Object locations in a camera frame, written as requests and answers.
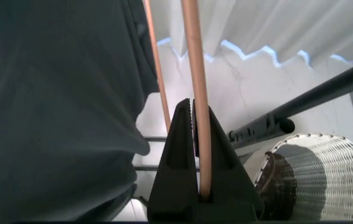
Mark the pink clothes hanger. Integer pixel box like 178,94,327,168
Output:
143,0,213,200

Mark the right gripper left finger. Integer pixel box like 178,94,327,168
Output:
147,98,200,222

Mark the white laundry basket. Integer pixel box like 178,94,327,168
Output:
255,133,353,222

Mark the dark grey shirt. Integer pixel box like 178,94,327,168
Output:
0,0,160,224

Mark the black clothes rack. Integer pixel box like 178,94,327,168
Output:
132,55,353,208

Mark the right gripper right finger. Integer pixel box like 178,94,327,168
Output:
192,99,265,219

